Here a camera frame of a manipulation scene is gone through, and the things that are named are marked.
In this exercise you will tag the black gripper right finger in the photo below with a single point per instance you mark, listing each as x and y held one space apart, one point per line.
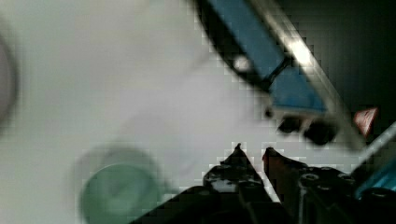
283 174

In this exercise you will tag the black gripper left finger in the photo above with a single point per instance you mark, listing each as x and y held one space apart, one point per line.
236 169

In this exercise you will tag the green mug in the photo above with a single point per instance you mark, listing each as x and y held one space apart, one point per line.
125 185

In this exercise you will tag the grey round plate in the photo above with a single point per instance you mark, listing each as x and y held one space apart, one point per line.
9 82

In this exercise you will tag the blue aluminium frame rail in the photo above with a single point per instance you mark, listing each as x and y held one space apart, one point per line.
377 167

